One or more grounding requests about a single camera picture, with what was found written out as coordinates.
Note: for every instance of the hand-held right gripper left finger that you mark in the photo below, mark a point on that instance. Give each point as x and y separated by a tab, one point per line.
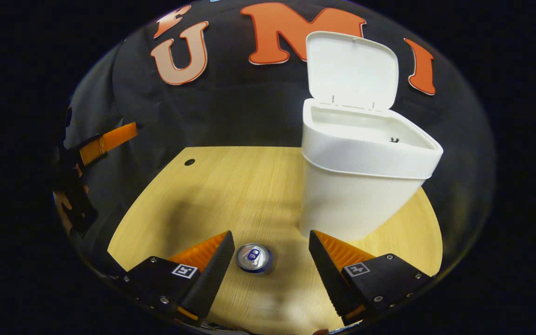
210	281

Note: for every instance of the white desktop garbage bin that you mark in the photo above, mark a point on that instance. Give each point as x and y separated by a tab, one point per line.
351	195

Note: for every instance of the wooden desktop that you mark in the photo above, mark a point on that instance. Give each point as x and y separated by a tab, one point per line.
231	195

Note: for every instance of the blue pop can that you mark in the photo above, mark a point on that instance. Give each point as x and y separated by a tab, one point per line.
254	258

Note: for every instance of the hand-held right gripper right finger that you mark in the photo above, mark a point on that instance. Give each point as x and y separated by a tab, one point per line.
331	279

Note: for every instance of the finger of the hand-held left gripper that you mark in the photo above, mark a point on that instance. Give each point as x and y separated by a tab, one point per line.
110	139

